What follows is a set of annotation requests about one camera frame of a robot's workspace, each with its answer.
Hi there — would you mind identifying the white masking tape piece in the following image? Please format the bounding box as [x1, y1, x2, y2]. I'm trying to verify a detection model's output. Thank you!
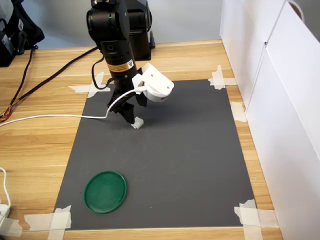
[229, 101, 248, 123]
[0, 217, 23, 238]
[233, 198, 280, 240]
[67, 71, 112, 99]
[207, 64, 238, 91]
[24, 204, 73, 240]

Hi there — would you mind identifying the dark grey mat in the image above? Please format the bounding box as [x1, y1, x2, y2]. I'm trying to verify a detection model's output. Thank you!
[53, 79, 258, 230]

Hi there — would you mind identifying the round green lid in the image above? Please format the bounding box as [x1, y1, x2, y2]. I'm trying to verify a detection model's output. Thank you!
[83, 170, 128, 215]

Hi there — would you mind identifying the short black arm cable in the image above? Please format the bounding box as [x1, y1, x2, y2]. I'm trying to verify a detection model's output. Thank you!
[91, 55, 112, 92]

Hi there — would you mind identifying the black bag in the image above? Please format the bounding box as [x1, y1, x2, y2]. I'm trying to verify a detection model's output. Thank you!
[0, 0, 46, 68]

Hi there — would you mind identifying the white camera cable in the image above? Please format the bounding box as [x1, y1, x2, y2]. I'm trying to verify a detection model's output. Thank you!
[0, 86, 147, 127]

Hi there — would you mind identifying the thin black cable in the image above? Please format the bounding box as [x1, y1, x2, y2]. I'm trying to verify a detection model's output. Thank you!
[8, 46, 36, 108]

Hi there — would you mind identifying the small white plastic terminal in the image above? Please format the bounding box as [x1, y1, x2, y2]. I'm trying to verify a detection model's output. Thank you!
[130, 116, 145, 130]

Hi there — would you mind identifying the white partition panel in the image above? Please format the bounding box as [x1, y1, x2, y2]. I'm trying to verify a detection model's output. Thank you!
[246, 0, 320, 240]
[219, 0, 287, 110]

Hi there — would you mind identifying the white loop handle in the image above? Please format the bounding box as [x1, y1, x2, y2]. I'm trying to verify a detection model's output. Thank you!
[287, 0, 306, 22]

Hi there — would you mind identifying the white power cable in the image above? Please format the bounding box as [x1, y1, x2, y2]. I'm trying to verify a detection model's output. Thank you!
[0, 166, 13, 208]

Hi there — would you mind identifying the thick black braided cable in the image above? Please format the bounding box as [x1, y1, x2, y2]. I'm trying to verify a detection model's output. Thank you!
[0, 46, 100, 123]

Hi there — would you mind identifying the white camera box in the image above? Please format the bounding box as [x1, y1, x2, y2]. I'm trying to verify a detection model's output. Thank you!
[131, 63, 175, 103]

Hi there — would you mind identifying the white power adapter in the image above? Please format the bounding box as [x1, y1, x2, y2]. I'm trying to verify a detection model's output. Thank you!
[0, 203, 11, 226]

